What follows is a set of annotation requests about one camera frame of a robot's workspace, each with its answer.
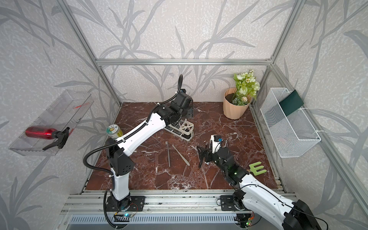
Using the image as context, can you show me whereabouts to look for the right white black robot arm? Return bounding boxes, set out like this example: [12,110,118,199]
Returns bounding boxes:
[197,146,327,230]

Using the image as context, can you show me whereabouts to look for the beige ribbed flower pot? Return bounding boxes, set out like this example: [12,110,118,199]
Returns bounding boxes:
[223,87,252,120]

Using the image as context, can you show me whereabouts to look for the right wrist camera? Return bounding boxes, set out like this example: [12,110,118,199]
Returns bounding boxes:
[210,135,222,153]

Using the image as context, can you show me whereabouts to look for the small green tin can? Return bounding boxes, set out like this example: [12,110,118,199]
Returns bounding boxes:
[106,124,124,140]

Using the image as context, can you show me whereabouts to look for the green toy garden fork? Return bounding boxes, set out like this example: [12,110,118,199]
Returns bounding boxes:
[249,162,267,176]

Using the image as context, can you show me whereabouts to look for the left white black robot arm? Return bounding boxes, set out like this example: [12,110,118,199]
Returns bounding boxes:
[82,88,193,202]

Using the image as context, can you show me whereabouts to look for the white wire mesh basket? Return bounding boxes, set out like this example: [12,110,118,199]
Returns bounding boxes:
[260,88,321,158]

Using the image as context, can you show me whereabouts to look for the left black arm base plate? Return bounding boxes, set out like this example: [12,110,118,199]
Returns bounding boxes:
[105,196,146,212]

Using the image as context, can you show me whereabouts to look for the beige toothbrush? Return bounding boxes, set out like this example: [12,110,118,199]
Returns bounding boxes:
[172,144,190,166]

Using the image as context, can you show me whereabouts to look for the dark grey toothbrush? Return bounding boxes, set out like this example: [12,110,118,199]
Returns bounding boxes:
[165,141,171,167]

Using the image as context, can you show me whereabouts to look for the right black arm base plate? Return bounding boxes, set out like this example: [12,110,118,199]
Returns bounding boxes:
[220,195,245,211]

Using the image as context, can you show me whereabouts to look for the red spray bottle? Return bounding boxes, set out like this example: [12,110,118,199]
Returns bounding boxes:
[25,126,70,151]

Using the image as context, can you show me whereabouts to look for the green white artificial flowers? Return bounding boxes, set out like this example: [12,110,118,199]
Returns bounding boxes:
[231,69,260,106]

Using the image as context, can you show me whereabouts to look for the aluminium frame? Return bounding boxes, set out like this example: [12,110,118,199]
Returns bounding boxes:
[57,1,368,215]

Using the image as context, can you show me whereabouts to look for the aluminium mounting rail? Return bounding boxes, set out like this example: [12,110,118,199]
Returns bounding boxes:
[60,189,234,215]

